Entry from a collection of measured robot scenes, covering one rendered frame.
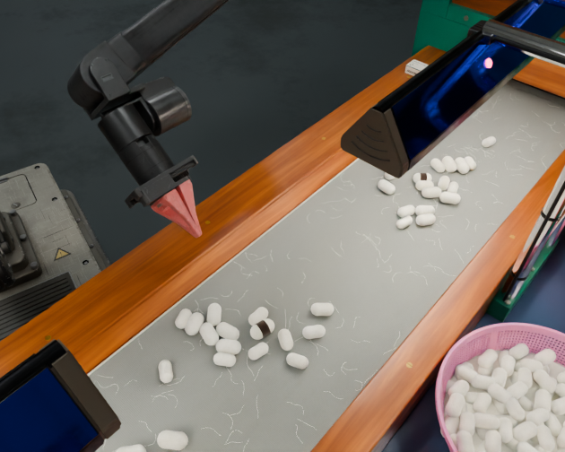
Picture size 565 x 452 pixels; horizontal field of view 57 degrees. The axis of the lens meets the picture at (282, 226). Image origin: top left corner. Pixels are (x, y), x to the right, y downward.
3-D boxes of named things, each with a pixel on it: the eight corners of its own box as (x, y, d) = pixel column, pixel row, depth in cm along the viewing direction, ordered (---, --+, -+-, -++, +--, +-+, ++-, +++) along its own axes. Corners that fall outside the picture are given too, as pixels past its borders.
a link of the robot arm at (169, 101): (67, 87, 74) (84, 62, 67) (134, 60, 80) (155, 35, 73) (115, 160, 76) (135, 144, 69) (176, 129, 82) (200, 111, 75)
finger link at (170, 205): (233, 213, 74) (195, 158, 73) (194, 240, 70) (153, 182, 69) (215, 223, 80) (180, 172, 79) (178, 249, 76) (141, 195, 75)
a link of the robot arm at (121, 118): (89, 125, 73) (98, 108, 68) (129, 107, 77) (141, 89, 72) (117, 167, 74) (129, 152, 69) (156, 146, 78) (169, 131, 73)
